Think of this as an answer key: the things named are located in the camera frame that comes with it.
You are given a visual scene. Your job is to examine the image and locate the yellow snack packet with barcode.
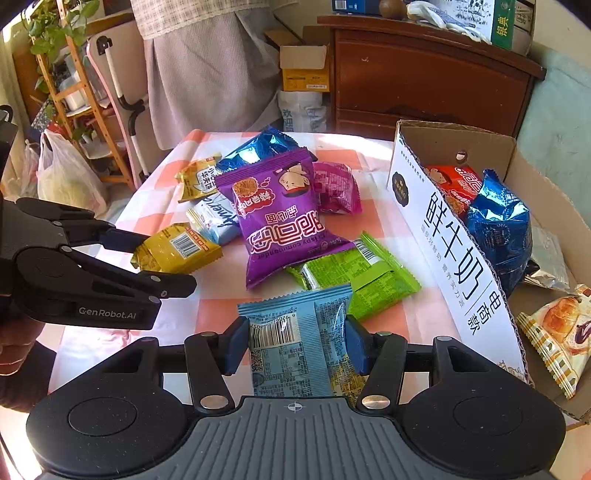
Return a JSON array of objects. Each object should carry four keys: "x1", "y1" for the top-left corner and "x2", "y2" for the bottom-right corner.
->
[{"x1": 130, "y1": 223, "x2": 222, "y2": 274}]

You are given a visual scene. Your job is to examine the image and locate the green snack packet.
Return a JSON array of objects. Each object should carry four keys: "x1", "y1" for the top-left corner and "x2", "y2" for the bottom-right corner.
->
[{"x1": 286, "y1": 232, "x2": 422, "y2": 321}]

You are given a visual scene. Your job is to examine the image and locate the light blue snack packet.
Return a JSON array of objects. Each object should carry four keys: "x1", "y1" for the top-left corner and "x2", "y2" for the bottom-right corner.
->
[{"x1": 238, "y1": 284, "x2": 366, "y2": 404}]

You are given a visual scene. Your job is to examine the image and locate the white blue snack packet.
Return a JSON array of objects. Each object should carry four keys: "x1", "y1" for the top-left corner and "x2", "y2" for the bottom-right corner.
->
[{"x1": 186, "y1": 192, "x2": 242, "y2": 246}]

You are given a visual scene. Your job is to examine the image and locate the small yellow snack packet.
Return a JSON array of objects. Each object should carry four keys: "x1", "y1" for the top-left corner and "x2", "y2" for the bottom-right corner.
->
[{"x1": 175, "y1": 153, "x2": 221, "y2": 203}]

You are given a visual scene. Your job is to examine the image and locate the purple snack bag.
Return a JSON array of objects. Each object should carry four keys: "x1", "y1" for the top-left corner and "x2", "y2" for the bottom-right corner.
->
[{"x1": 215, "y1": 148, "x2": 353, "y2": 289}]

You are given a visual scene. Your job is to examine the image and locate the magenta snack packet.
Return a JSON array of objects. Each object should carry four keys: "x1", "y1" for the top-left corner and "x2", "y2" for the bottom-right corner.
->
[{"x1": 314, "y1": 162, "x2": 363, "y2": 215}]

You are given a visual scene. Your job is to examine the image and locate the shiny blue snack bag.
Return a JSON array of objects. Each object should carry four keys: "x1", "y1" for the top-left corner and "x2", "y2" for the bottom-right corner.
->
[{"x1": 215, "y1": 126, "x2": 300, "y2": 174}]

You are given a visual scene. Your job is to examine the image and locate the person's left hand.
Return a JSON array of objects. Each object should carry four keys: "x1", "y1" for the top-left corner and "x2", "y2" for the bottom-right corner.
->
[{"x1": 0, "y1": 317, "x2": 45, "y2": 376}]

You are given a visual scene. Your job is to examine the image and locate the white plastic bag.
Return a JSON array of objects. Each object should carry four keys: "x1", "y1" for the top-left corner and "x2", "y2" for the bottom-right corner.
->
[{"x1": 37, "y1": 129, "x2": 108, "y2": 215}]

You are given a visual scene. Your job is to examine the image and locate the wooden plant shelf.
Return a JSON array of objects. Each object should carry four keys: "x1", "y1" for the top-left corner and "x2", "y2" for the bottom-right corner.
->
[{"x1": 34, "y1": 3, "x2": 135, "y2": 190}]

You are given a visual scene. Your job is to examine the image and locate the cardboard milk box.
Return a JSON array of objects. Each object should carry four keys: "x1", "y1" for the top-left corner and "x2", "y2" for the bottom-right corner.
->
[{"x1": 386, "y1": 120, "x2": 590, "y2": 422}]

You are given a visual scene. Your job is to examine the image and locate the blue foil bag in box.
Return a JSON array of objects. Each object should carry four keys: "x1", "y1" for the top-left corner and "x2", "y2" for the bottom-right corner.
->
[{"x1": 466, "y1": 169, "x2": 533, "y2": 297}]

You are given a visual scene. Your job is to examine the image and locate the bread snack packet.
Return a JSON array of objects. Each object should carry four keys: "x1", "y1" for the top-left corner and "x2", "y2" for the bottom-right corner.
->
[{"x1": 516, "y1": 284, "x2": 590, "y2": 399}]

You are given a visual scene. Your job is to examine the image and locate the pink folding chair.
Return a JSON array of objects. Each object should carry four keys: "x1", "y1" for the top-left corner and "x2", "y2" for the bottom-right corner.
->
[{"x1": 86, "y1": 20, "x2": 165, "y2": 187}]

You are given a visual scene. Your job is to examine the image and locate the red snack packet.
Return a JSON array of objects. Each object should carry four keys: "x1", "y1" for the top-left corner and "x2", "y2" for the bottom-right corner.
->
[{"x1": 424, "y1": 165, "x2": 482, "y2": 220}]

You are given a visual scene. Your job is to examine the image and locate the silver foil packet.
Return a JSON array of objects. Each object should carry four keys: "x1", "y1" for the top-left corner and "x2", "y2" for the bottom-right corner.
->
[{"x1": 524, "y1": 226, "x2": 570, "y2": 292}]

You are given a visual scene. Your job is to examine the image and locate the green potted plant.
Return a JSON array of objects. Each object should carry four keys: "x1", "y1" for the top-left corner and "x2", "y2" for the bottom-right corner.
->
[{"x1": 20, "y1": 1, "x2": 102, "y2": 70}]

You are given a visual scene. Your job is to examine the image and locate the plaid cloth cover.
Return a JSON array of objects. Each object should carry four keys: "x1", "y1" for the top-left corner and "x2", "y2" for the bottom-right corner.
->
[{"x1": 131, "y1": 1, "x2": 280, "y2": 150}]

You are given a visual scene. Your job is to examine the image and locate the white woven sack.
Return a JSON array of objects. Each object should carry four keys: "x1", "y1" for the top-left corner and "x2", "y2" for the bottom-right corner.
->
[{"x1": 277, "y1": 91, "x2": 328, "y2": 133}]

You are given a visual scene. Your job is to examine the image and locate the open small cardboard box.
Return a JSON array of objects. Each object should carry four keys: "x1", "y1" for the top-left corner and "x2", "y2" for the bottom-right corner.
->
[{"x1": 264, "y1": 25, "x2": 331, "y2": 93}]

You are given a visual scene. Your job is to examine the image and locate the light blue sofa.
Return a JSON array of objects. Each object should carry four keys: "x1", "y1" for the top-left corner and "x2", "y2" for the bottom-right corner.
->
[{"x1": 518, "y1": 44, "x2": 591, "y2": 222}]

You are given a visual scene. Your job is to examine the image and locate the brown wooden nightstand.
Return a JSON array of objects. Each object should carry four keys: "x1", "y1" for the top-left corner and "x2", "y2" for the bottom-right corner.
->
[{"x1": 318, "y1": 15, "x2": 546, "y2": 140}]

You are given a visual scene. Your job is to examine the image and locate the blue product box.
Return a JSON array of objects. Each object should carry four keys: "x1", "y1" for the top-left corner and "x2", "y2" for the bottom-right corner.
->
[{"x1": 332, "y1": 0, "x2": 380, "y2": 16}]

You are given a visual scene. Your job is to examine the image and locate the white gloves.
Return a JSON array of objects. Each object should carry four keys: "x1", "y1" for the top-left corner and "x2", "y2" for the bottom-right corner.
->
[{"x1": 406, "y1": 1, "x2": 492, "y2": 45}]

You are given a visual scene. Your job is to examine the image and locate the wooden gourd ornament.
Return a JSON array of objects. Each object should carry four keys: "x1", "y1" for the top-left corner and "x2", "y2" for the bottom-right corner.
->
[{"x1": 379, "y1": 0, "x2": 408, "y2": 20}]

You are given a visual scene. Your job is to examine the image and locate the white green milk carton box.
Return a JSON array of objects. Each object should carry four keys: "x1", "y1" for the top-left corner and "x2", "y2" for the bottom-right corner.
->
[{"x1": 432, "y1": 0, "x2": 516, "y2": 50}]

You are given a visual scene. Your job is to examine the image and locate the stacked grey white box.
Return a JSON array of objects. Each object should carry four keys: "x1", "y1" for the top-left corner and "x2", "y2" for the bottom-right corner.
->
[{"x1": 512, "y1": 0, "x2": 536, "y2": 56}]

